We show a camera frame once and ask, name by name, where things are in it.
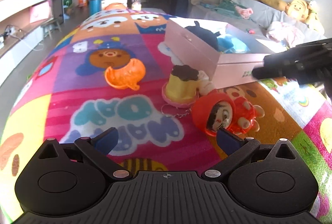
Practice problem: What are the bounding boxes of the red hooded doll figure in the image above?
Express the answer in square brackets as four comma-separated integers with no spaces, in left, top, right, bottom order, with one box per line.
[191,91,265,137]

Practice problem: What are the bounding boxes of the pudding plush keychain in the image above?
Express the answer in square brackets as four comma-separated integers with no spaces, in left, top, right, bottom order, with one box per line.
[161,65,217,108]

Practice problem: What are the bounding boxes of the blue wet wipes pack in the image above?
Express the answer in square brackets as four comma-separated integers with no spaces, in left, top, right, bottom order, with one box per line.
[217,33,250,54]

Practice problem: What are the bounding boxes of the black plush toy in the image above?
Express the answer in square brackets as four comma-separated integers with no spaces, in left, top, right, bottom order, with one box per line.
[185,21,221,51]

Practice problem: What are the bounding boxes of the pink white blanket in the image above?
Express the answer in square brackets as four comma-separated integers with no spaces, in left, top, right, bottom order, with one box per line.
[266,21,326,48]

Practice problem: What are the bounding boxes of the yellow plush toy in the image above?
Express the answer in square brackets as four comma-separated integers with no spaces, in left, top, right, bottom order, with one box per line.
[286,0,325,34]

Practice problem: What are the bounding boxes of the beige sofa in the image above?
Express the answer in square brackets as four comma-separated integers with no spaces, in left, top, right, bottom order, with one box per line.
[187,0,326,48]

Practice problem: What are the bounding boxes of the colourful cartoon play mat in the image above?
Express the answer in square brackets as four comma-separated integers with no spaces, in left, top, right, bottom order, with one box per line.
[1,10,331,223]

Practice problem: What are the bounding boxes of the orange plastic toy shell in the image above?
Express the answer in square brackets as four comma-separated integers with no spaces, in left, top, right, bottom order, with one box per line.
[104,58,146,91]

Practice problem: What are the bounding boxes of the pink cardboard box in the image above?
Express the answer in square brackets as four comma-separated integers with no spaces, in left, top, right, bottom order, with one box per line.
[165,17,273,88]

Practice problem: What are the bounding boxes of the green clothes on sofa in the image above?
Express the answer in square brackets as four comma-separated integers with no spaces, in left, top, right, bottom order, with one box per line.
[210,0,254,19]

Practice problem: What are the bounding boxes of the orange round toy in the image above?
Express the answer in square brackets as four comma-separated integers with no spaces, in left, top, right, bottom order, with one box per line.
[104,2,127,10]

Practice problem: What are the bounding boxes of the pink paper bag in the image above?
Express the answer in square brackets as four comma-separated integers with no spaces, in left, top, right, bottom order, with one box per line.
[29,0,52,23]

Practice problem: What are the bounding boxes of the red lid candy jar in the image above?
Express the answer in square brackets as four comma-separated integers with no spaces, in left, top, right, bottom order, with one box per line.
[131,0,142,11]

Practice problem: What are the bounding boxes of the white tv cabinet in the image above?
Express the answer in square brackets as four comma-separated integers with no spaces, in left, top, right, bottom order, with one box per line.
[1,0,62,83]

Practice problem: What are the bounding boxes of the power strip with cables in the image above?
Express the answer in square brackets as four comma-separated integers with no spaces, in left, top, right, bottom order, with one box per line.
[1,24,26,44]

